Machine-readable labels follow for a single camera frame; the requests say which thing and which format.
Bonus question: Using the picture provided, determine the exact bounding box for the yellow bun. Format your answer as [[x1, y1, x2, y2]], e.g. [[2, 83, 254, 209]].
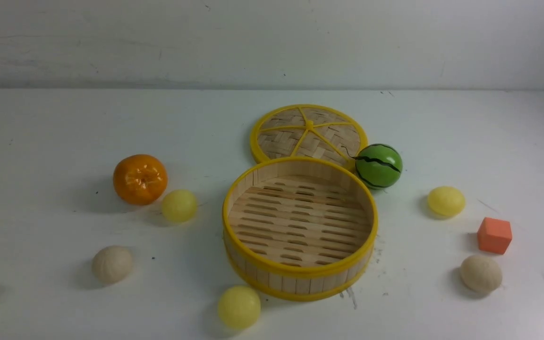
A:
[[161, 189, 198, 223], [427, 186, 466, 218], [217, 286, 261, 331]]

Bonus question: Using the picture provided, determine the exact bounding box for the yellow bun front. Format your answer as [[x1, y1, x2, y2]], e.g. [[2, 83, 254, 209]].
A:
[[217, 286, 261, 331]]

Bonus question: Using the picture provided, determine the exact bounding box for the beige bun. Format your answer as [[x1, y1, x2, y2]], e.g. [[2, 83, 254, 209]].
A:
[[459, 255, 503, 295], [91, 245, 134, 286]]

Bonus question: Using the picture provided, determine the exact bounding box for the woven bamboo steamer lid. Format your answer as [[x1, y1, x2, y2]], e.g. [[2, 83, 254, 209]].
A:
[[249, 104, 368, 171]]

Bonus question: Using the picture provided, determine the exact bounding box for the bamboo steamer tray yellow rim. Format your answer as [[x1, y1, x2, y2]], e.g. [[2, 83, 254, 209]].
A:
[[222, 157, 378, 301]]

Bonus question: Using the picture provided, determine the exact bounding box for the green toy watermelon ball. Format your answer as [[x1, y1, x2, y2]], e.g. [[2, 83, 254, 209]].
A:
[[353, 144, 403, 190]]

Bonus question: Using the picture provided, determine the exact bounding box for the orange toy tangerine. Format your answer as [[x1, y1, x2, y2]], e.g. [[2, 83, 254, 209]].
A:
[[112, 153, 168, 206]]

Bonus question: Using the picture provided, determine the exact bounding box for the orange foam cube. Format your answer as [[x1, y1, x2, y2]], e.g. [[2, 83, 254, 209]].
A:
[[477, 217, 512, 255]]

